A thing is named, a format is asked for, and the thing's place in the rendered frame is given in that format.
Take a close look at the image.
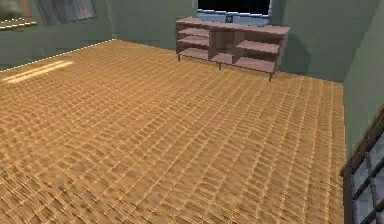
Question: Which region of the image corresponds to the pale slatted shelf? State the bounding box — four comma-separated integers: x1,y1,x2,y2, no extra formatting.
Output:
0,17,38,32

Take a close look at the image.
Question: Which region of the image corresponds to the brown wooden shelf unit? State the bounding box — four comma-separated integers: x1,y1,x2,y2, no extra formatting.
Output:
175,16,291,83

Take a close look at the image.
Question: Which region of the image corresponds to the black television set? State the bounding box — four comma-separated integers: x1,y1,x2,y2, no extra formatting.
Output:
196,0,273,27

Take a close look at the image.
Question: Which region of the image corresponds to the dark framed window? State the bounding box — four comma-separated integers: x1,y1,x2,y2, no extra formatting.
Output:
339,105,384,224

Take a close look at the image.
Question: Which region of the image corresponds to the grey framed window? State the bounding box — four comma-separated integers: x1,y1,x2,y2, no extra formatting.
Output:
34,0,98,26

